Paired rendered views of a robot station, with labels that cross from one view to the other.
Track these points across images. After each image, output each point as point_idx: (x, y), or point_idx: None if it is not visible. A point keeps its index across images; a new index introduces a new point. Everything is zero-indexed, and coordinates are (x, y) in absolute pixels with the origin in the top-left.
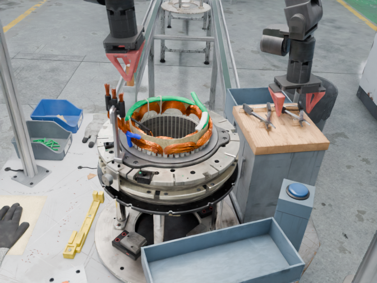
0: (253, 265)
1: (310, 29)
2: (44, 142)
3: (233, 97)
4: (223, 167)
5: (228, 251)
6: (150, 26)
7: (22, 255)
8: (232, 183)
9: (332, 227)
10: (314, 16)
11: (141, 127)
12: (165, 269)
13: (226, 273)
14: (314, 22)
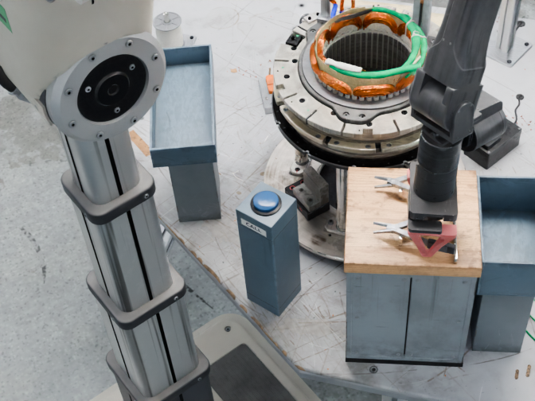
0: (181, 136)
1: (439, 127)
2: None
3: (509, 177)
4: (289, 103)
5: (203, 121)
6: None
7: None
8: (308, 152)
9: None
10: (419, 99)
11: (394, 43)
12: (200, 75)
13: (180, 114)
14: (420, 109)
